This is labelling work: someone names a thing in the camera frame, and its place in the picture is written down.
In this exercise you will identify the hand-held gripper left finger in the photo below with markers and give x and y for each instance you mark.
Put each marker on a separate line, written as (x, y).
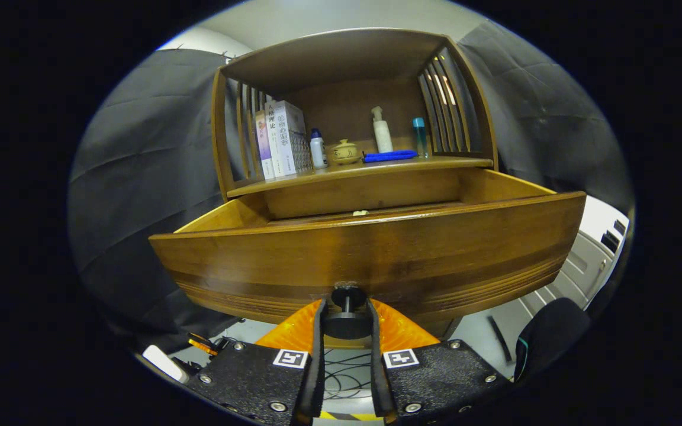
(317, 355)

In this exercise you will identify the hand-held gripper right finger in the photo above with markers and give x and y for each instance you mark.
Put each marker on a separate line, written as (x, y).
(376, 361)

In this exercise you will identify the wooden drawer with black knob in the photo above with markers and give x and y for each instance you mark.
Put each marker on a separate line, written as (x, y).
(376, 254)

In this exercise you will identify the wooden countertop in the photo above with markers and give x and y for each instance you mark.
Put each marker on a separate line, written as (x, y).
(376, 167)

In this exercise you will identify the white metal cabinet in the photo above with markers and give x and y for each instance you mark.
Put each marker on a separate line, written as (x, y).
(584, 260)

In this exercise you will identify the wooden cabinet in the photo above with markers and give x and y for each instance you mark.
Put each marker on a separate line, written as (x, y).
(347, 106)

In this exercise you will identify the orange and black tool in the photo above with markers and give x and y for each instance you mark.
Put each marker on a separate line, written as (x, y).
(203, 344)

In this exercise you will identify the white plastic object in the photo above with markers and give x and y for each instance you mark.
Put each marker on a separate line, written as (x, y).
(164, 362)

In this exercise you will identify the person's leg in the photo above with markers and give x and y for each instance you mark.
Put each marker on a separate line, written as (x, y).
(551, 337)

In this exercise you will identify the yellow lidded teacup with saucer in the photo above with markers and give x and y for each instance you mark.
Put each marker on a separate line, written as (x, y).
(345, 154)

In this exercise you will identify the white bottle with blue cap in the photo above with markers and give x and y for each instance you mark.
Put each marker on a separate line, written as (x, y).
(318, 151)

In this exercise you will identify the blue folded cloth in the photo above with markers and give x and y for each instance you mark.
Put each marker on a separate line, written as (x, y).
(388, 156)

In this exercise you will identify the purple book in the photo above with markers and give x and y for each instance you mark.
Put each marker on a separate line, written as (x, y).
(264, 148)

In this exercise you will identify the white patterned book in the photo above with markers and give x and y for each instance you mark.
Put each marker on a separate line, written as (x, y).
(296, 139)

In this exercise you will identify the white pump bottle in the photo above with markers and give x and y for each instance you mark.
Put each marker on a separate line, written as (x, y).
(383, 136)

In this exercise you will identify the clear bottle with teal cap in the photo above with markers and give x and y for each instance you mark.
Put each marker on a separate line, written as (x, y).
(420, 139)

